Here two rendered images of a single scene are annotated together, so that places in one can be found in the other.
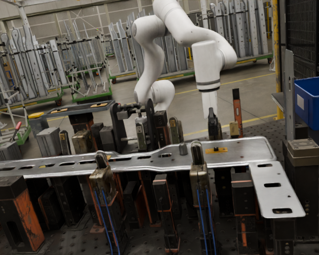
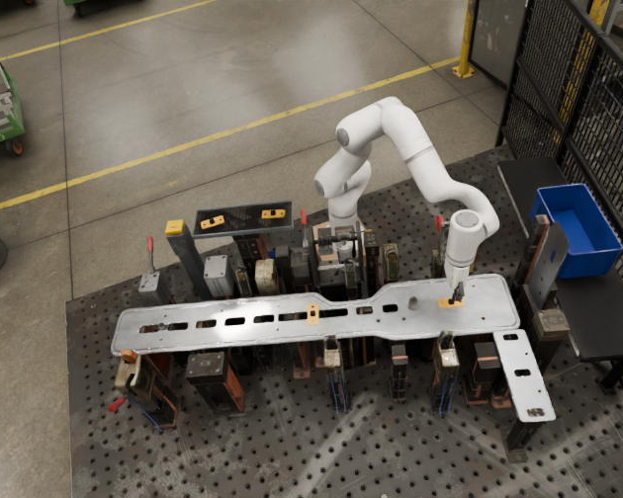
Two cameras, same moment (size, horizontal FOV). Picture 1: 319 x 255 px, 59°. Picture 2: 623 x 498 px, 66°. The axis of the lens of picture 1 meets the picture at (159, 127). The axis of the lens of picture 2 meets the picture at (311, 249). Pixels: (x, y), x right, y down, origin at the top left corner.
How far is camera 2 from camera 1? 1.00 m
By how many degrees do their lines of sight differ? 31
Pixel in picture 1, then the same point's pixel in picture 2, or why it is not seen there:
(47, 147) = (221, 288)
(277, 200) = (530, 397)
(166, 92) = (362, 178)
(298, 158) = (547, 336)
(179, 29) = (432, 189)
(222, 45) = (484, 211)
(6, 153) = (156, 294)
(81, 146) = (269, 286)
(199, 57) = (461, 241)
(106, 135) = (300, 270)
